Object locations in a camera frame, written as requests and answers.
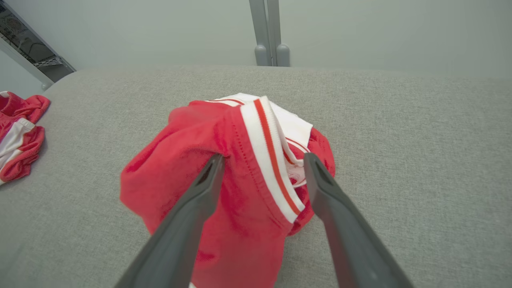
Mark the grey fabric sofa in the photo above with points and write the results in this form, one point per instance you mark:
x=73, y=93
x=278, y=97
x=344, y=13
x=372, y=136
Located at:
x=400, y=160

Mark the grey metal rack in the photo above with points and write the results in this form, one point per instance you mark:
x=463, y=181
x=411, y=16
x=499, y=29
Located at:
x=28, y=44

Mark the red white sports jersey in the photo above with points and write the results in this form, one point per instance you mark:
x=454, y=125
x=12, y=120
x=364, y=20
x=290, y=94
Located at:
x=180, y=160

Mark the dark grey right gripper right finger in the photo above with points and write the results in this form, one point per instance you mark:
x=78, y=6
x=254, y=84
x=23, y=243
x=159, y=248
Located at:
x=344, y=228

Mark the grey metal pole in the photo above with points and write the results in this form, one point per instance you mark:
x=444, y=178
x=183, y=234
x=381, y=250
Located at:
x=262, y=24

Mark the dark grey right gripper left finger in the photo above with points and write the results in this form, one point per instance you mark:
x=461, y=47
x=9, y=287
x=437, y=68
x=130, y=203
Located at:
x=188, y=224

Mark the red white sports shorts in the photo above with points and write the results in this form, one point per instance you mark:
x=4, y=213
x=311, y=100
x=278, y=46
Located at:
x=24, y=148

